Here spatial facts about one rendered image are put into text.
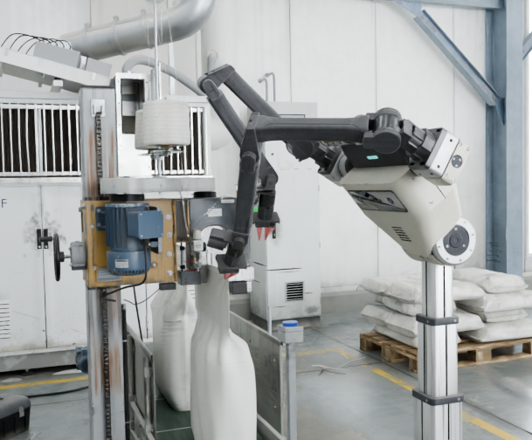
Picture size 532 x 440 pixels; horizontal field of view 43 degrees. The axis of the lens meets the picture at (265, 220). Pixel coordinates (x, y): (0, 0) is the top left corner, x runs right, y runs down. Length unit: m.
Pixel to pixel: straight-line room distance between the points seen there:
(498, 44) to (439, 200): 6.44
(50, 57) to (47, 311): 1.84
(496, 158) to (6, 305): 5.58
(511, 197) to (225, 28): 3.86
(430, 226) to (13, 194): 3.70
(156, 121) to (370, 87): 5.32
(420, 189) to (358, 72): 5.53
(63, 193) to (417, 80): 4.26
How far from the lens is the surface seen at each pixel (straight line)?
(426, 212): 2.01
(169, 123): 2.35
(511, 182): 8.02
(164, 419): 3.06
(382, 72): 7.61
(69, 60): 5.02
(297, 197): 6.41
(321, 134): 1.83
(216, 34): 5.89
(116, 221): 2.34
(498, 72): 8.34
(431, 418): 2.30
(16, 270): 5.25
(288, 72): 7.13
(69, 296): 5.28
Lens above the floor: 1.38
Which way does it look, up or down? 3 degrees down
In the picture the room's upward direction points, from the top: 1 degrees counter-clockwise
